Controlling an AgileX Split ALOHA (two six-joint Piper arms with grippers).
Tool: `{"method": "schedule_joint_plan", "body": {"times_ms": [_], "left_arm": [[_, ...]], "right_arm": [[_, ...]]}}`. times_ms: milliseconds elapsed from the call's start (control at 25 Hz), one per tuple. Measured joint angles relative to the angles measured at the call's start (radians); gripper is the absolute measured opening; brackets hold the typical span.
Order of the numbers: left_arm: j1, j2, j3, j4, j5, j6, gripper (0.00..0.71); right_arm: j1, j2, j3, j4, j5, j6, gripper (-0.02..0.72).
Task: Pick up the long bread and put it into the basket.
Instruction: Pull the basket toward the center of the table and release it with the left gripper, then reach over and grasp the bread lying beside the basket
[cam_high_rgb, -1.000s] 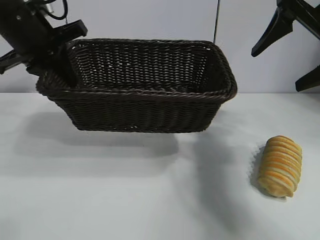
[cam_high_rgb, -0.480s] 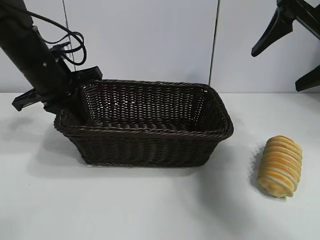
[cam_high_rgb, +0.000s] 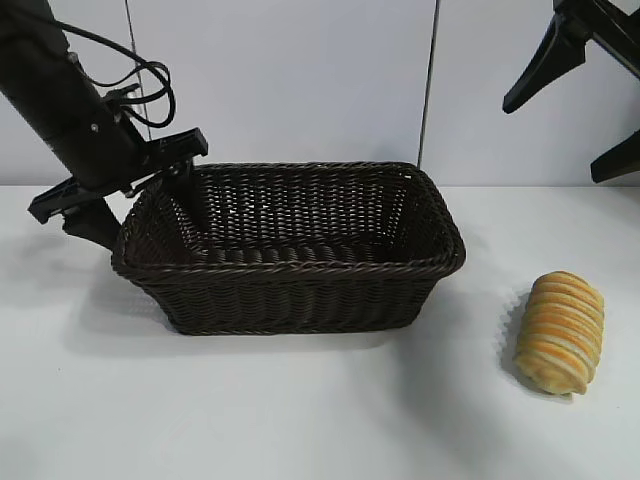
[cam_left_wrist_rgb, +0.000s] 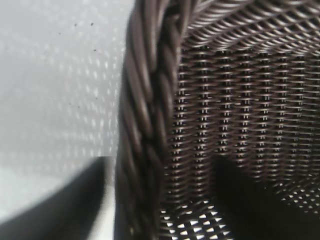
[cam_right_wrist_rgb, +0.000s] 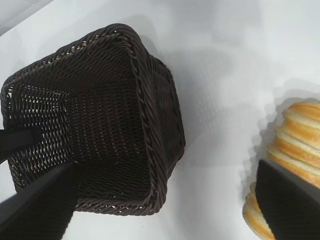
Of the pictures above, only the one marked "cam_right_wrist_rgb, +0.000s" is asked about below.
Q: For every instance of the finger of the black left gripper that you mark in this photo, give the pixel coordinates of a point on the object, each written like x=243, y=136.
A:
x=17, y=141

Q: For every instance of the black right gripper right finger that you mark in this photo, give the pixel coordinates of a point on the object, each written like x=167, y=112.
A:
x=292, y=207

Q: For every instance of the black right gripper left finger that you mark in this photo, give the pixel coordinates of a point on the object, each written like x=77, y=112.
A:
x=37, y=210

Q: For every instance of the long striped bread roll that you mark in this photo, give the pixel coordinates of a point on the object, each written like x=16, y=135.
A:
x=297, y=135

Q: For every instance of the dark brown wicker basket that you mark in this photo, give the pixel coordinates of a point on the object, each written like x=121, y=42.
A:
x=105, y=120

